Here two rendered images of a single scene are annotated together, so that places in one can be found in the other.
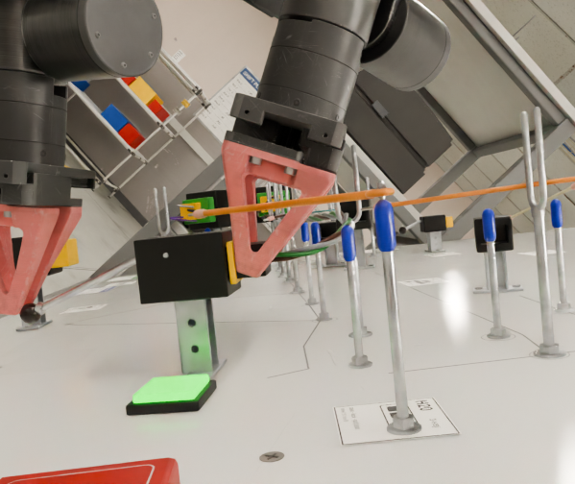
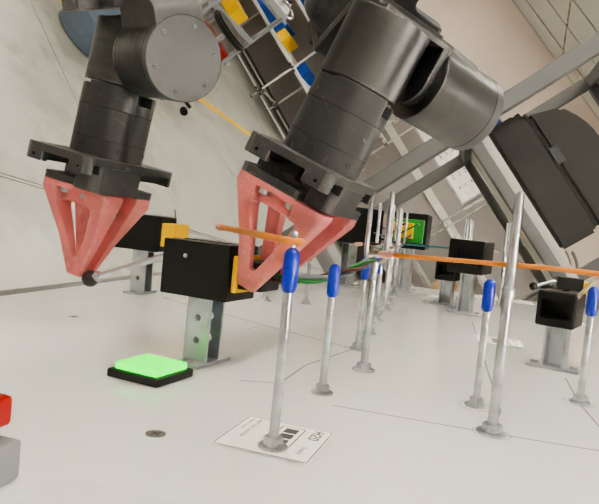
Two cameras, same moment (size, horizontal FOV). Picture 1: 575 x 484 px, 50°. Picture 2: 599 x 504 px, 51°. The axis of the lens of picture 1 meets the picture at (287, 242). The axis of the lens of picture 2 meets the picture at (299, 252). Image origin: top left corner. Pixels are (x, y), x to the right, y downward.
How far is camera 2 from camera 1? 0.14 m
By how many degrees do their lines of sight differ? 17
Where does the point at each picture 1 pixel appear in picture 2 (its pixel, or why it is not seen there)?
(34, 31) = (118, 54)
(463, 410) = (339, 449)
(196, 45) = not seen: hidden behind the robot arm
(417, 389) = (333, 423)
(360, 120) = (532, 162)
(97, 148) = not seen: hidden behind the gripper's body
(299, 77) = (316, 124)
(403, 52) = (439, 114)
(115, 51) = (170, 80)
